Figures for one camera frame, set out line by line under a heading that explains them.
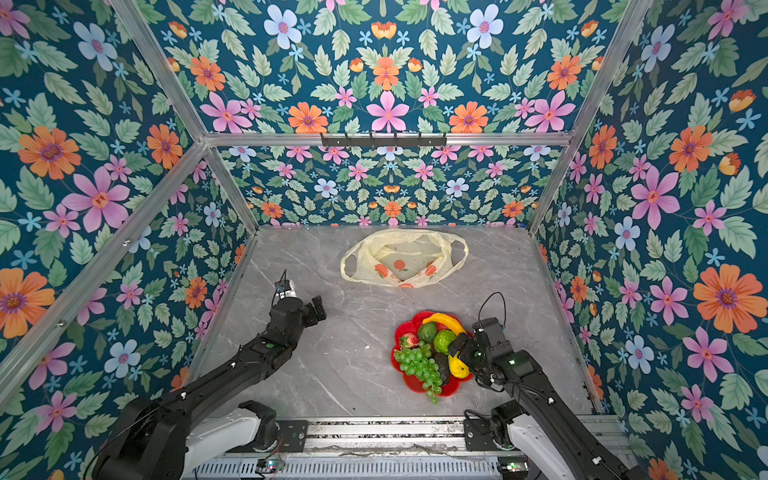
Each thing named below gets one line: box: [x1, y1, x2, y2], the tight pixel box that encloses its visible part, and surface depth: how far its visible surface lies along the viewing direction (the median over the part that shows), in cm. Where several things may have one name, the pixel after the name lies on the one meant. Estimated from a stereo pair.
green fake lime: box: [433, 329, 456, 355], surface depth 86 cm
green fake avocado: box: [418, 322, 437, 343], surface depth 88 cm
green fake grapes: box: [394, 340, 443, 405], surface depth 80 cm
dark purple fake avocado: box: [431, 348, 450, 385], surface depth 82 cm
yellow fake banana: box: [422, 313, 467, 337], surface depth 90 cm
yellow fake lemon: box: [448, 351, 470, 379], surface depth 80 cm
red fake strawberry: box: [400, 332, 420, 349], surface depth 86 cm
